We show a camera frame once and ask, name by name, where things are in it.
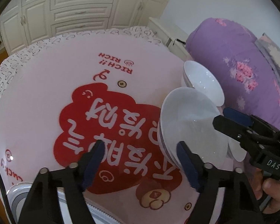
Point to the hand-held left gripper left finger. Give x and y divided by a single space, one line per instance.
93 165

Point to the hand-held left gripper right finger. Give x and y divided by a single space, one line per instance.
187 165

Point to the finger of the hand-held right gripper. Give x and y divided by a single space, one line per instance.
238 117
226 124

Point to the person's right hand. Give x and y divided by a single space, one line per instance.
274 190

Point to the purple floral quilt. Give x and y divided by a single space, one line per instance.
224 51

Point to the grey floral pillow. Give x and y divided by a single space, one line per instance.
275 53

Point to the pink printed round table cover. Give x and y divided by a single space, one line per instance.
49 74

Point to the cream nightstand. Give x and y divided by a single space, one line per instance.
163 30

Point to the heart print bed sheet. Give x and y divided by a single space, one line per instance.
2 74

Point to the cream panelled wardrobe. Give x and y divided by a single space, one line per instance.
72 9

